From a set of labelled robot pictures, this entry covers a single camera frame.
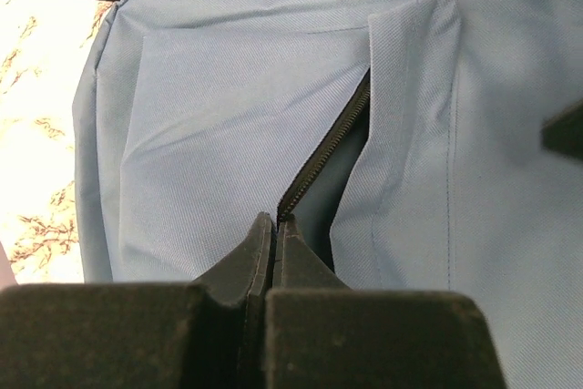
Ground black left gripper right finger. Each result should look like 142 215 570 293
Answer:
264 219 506 388

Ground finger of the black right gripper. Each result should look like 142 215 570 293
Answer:
541 100 583 155

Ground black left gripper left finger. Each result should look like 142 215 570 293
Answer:
1 213 276 388

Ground blue student backpack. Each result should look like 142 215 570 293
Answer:
73 0 582 388

